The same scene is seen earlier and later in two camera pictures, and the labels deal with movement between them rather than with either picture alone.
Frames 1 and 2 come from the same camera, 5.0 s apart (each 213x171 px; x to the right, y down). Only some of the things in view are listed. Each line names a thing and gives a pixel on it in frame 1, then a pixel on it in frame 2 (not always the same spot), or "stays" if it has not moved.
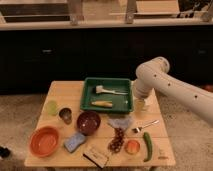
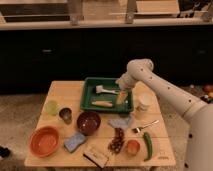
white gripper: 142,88 to 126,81
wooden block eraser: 98,158 stays
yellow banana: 103,103 stays
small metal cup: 66,114 stays
